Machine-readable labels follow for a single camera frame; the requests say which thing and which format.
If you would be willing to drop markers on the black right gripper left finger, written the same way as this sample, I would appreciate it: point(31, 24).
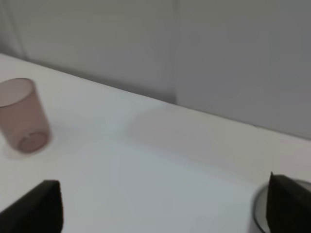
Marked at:
point(38, 211)

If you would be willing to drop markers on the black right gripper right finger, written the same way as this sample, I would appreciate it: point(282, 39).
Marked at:
point(288, 208)

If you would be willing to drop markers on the grey translucent cup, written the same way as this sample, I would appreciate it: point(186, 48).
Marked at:
point(259, 206)

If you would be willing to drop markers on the pink translucent cup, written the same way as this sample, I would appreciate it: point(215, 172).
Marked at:
point(23, 122)

